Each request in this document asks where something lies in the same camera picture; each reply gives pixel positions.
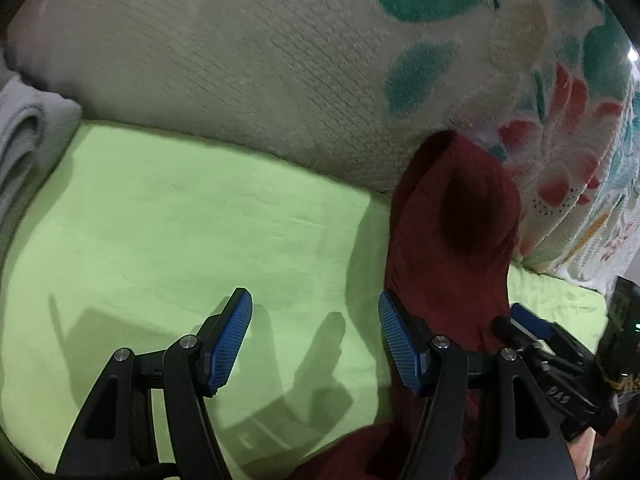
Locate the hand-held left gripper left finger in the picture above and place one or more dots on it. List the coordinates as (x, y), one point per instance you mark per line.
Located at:
(231, 340)

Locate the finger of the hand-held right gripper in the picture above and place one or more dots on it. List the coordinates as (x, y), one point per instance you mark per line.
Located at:
(531, 321)
(510, 332)

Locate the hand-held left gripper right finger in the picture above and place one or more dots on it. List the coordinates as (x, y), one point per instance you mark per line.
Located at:
(397, 345)

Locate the maroon knit sweater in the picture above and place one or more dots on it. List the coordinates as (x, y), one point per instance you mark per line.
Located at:
(450, 240)

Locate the person's right forearm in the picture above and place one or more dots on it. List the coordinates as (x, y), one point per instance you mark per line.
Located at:
(582, 460)

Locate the green bed sheet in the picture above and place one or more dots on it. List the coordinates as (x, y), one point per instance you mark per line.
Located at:
(190, 240)

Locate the grey folded cloth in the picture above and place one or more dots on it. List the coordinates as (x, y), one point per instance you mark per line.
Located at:
(30, 135)

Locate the white floral pillow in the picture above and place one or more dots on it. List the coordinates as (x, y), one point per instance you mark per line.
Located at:
(310, 60)

